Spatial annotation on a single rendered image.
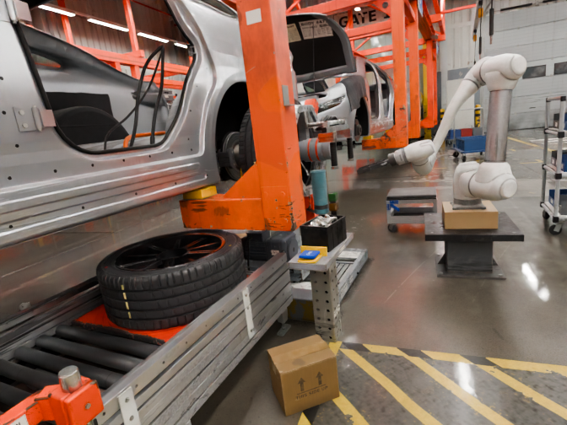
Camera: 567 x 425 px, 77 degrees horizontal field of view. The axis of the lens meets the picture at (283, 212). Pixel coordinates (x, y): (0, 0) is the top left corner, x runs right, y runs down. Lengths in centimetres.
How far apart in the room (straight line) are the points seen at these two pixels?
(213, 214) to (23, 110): 94
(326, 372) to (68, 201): 110
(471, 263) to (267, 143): 147
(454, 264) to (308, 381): 137
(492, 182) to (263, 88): 130
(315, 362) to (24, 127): 124
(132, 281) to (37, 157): 54
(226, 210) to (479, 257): 153
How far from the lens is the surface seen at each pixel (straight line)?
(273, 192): 169
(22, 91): 146
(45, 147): 146
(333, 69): 573
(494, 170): 222
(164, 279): 148
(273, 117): 165
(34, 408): 101
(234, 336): 148
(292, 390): 142
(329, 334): 178
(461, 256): 246
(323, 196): 211
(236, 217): 184
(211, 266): 151
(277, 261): 173
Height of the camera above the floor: 100
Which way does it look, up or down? 13 degrees down
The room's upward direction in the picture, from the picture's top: 7 degrees counter-clockwise
